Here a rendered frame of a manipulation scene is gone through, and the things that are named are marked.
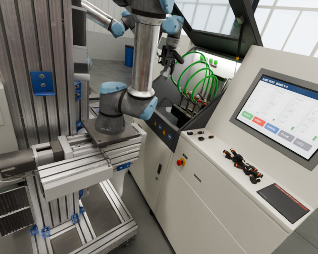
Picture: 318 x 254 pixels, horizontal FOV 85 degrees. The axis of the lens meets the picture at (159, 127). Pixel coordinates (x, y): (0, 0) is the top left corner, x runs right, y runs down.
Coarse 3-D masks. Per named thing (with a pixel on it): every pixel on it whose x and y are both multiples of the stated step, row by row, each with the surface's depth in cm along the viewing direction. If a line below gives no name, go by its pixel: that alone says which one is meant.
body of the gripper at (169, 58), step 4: (164, 48) 102; (168, 48) 101; (172, 48) 101; (176, 48) 102; (164, 52) 103; (168, 52) 102; (172, 52) 104; (160, 56) 107; (164, 56) 102; (168, 56) 104; (172, 56) 105; (164, 60) 103; (168, 60) 104; (172, 60) 105; (164, 64) 103; (168, 64) 105; (172, 64) 106
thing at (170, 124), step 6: (156, 114) 135; (144, 120) 153; (150, 120) 144; (156, 120) 136; (162, 120) 129; (168, 120) 129; (150, 126) 145; (156, 126) 137; (162, 126) 130; (168, 126) 123; (174, 126) 122; (156, 132) 138; (162, 132) 131; (168, 132) 124; (174, 132) 118; (162, 138) 132; (168, 138) 125; (174, 138) 119; (168, 144) 126
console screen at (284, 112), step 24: (264, 72) 96; (264, 96) 95; (288, 96) 86; (312, 96) 79; (240, 120) 104; (264, 120) 93; (288, 120) 85; (312, 120) 78; (288, 144) 84; (312, 144) 77; (312, 168) 77
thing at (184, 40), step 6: (162, 36) 416; (180, 36) 390; (186, 36) 396; (162, 42) 410; (180, 42) 398; (186, 42) 404; (180, 48) 405; (186, 48) 412; (156, 60) 397; (156, 66) 404; (162, 66) 410; (156, 72) 412
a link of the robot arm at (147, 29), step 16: (128, 0) 53; (144, 0) 50; (160, 0) 50; (144, 16) 53; (160, 16) 54; (144, 32) 57; (144, 48) 60; (144, 64) 63; (144, 80) 67; (128, 96) 72; (144, 96) 70; (128, 112) 76; (144, 112) 73
